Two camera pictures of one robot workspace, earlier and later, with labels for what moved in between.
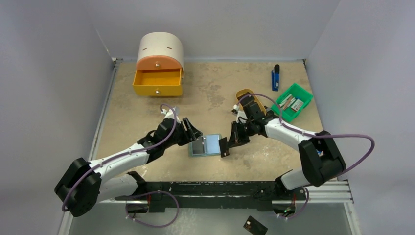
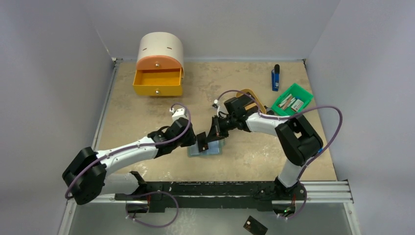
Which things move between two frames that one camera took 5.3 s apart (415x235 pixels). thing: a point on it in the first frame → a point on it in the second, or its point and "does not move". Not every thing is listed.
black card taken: [223, 147] → [202, 141]
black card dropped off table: [254, 227] does not move
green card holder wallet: [206, 145] does not move
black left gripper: [190, 134] does not move
